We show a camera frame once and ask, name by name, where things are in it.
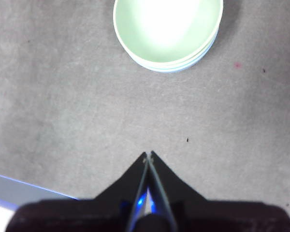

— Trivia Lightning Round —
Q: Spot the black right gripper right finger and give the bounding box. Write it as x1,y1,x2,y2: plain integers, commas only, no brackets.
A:
149,151,290,232

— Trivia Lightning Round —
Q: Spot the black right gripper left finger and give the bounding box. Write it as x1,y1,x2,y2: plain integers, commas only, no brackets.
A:
6,151,149,232

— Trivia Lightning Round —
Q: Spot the blue ribbed bowl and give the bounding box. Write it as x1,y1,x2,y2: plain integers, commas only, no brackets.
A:
135,31,218,73

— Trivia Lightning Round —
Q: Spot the green ribbed bowl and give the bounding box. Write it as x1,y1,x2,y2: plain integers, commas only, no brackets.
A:
113,0,224,70
125,24,220,71

